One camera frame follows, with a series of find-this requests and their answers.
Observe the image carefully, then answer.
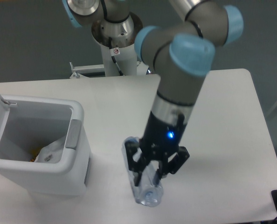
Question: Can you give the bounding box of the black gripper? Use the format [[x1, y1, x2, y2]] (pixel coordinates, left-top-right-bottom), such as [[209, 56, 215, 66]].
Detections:
[[125, 113, 190, 187]]

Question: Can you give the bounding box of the clear plastic water bottle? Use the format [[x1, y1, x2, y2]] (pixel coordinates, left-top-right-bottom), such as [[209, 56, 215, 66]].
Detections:
[[122, 136, 164, 207]]

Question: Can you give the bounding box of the white plastic wrapper bag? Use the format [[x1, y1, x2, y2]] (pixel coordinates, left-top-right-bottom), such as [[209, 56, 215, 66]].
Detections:
[[35, 136, 66, 163]]

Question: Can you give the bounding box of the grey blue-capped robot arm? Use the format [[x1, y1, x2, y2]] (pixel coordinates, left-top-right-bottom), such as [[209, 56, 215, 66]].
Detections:
[[125, 0, 244, 186]]

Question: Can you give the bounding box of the white plastic trash can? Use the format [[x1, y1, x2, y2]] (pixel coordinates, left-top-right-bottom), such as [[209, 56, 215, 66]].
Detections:
[[0, 95, 91, 195]]

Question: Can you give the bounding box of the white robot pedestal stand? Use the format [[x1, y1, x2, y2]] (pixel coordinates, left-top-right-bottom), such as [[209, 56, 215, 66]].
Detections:
[[70, 12, 152, 78]]

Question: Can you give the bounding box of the black cable on pedestal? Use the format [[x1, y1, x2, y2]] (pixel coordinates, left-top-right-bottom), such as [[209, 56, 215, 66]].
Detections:
[[108, 36, 125, 77]]

